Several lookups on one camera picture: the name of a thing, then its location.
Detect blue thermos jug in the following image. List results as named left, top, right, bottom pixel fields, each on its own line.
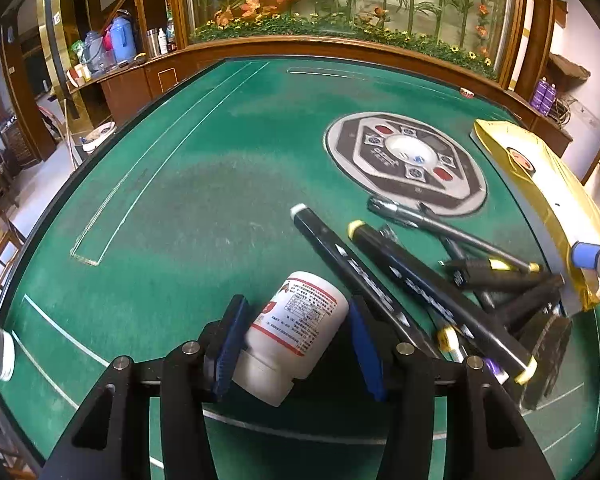
left=110, top=16, right=138, bottom=64

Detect black marker yellow caps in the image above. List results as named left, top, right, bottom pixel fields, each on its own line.
left=347, top=220, right=538, bottom=386

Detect dark brown basket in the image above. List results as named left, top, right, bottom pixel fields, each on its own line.
left=549, top=54, right=592, bottom=92

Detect black pen silver tip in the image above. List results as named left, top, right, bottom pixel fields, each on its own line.
left=368, top=196, right=542, bottom=274

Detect round table control panel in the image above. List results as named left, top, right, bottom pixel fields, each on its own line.
left=324, top=111, right=489, bottom=217

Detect white rolled poster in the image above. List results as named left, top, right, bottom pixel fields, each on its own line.
left=509, top=0, right=537, bottom=92

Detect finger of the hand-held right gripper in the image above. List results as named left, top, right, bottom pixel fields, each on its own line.
left=570, top=241, right=600, bottom=281

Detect dark grey pen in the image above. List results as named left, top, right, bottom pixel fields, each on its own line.
left=379, top=225, right=498, bottom=311

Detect curved wooden cabinet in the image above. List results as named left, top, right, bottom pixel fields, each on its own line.
left=67, top=39, right=576, bottom=157

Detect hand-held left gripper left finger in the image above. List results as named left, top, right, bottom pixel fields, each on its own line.
left=40, top=294, right=253, bottom=480

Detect clear water jug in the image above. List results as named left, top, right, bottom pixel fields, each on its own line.
left=83, top=30, right=114, bottom=74

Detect gold tray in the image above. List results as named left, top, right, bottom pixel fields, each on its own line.
left=471, top=119, right=600, bottom=313

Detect black marker white cap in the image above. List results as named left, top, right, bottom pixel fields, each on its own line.
left=290, top=203, right=463, bottom=361

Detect artificial flower display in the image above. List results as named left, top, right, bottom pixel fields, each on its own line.
left=180, top=0, right=526, bottom=81

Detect purple spray bottles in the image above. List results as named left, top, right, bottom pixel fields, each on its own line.
left=529, top=77, right=557, bottom=115

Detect white pill bottle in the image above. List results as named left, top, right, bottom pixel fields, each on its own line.
left=232, top=271, right=350, bottom=407

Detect white plastic bucket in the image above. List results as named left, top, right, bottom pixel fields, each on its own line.
left=81, top=121, right=117, bottom=155

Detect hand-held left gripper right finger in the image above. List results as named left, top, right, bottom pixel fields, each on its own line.
left=347, top=296, right=556, bottom=480

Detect wooden chair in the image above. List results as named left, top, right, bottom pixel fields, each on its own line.
left=0, top=172, right=27, bottom=307

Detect black pen yellow band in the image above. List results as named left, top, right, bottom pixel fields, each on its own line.
left=440, top=257, right=563, bottom=293

